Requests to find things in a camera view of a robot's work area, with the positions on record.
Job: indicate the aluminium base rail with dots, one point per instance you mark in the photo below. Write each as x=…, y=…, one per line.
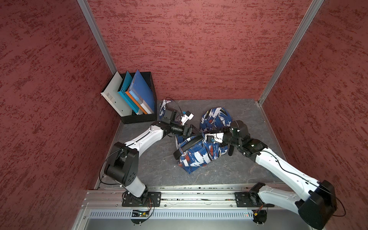
x=172, y=197

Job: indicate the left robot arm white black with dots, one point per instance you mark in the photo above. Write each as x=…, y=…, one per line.
x=123, y=162

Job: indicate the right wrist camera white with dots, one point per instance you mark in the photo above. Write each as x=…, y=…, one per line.
x=214, y=137

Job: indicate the black file box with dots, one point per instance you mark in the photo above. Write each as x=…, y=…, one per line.
x=143, y=118

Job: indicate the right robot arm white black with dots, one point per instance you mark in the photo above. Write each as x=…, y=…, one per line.
x=314, y=201

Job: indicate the left corner aluminium profile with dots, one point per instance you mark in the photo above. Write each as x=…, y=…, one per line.
x=88, y=15

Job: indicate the right corner aluminium profile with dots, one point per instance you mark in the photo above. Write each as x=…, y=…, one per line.
x=311, y=12

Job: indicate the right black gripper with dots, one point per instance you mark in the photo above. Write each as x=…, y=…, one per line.
x=223, y=144

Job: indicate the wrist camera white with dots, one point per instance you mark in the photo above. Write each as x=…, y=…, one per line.
x=214, y=137
x=187, y=116

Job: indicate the corner aluminium profile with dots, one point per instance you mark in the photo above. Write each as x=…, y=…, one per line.
x=311, y=12
x=88, y=15

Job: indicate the blue patterned trousers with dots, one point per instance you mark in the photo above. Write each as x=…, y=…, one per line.
x=211, y=122

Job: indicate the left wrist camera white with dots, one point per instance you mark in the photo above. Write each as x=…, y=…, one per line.
x=187, y=116

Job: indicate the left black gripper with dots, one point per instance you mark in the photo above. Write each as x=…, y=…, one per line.
x=189, y=130

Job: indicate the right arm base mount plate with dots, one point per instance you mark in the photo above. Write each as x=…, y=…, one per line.
x=250, y=200

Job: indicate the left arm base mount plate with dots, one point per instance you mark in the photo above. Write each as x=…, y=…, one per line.
x=148, y=199

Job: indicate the teal folder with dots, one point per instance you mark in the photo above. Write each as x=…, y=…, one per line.
x=123, y=92

